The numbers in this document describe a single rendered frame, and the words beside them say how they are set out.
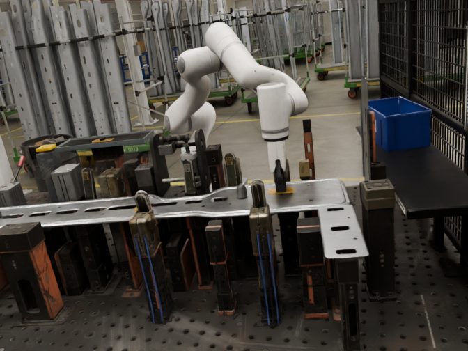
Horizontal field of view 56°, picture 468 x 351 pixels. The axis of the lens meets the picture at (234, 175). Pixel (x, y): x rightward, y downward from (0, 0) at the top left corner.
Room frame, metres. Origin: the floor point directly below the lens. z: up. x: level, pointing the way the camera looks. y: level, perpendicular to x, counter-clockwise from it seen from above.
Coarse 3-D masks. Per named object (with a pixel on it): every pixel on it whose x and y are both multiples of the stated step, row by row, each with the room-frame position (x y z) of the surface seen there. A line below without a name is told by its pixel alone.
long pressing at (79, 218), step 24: (216, 192) 1.40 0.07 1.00; (312, 192) 1.28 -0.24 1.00; (336, 192) 1.25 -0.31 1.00; (24, 216) 1.44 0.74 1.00; (48, 216) 1.40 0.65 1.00; (72, 216) 1.37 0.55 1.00; (96, 216) 1.34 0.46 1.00; (120, 216) 1.31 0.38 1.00; (168, 216) 1.27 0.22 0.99; (192, 216) 1.26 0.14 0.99; (216, 216) 1.22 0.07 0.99; (240, 216) 1.21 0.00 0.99
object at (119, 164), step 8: (96, 152) 1.71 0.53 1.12; (104, 152) 1.71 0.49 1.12; (112, 152) 1.70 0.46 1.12; (120, 152) 1.74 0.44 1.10; (96, 160) 1.71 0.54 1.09; (104, 160) 1.71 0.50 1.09; (112, 160) 1.71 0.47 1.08; (120, 160) 1.74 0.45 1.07; (104, 168) 1.71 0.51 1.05; (112, 168) 1.71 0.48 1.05; (128, 184) 1.76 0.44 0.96; (128, 192) 1.74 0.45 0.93
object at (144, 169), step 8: (136, 168) 1.57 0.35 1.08; (144, 168) 1.55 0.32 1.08; (152, 168) 1.55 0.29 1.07; (136, 176) 1.54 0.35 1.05; (144, 176) 1.54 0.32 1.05; (152, 176) 1.54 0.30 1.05; (144, 184) 1.54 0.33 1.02; (152, 184) 1.53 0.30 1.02; (152, 192) 1.53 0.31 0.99; (160, 224) 1.54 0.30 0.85; (160, 232) 1.55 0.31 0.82; (168, 232) 1.58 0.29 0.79; (160, 240) 1.54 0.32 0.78; (168, 240) 1.57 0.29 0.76
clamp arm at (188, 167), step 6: (186, 162) 1.49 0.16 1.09; (192, 162) 1.50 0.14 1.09; (186, 168) 1.48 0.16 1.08; (192, 168) 1.48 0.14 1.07; (186, 174) 1.48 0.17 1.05; (192, 174) 1.48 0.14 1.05; (186, 180) 1.48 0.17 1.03; (192, 180) 1.47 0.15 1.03; (186, 186) 1.47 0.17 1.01; (192, 186) 1.47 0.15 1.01; (186, 192) 1.47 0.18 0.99
